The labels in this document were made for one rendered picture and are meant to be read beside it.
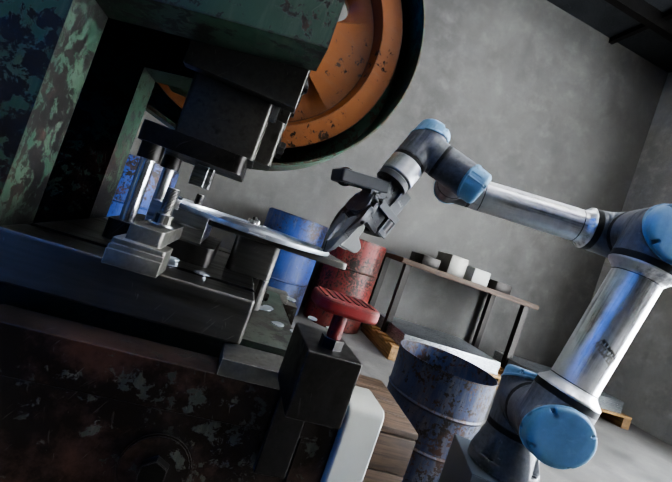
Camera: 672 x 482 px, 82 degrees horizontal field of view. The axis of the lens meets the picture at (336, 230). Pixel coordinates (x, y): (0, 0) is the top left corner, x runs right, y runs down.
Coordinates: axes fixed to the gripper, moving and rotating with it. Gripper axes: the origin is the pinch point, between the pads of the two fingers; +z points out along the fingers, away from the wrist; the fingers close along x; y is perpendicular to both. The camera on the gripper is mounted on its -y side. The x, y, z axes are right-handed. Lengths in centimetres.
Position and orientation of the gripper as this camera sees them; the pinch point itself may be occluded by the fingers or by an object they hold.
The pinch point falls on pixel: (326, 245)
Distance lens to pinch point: 74.4
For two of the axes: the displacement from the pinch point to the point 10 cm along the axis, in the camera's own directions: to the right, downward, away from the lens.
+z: -6.4, 7.4, -2.2
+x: -4.9, -1.6, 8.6
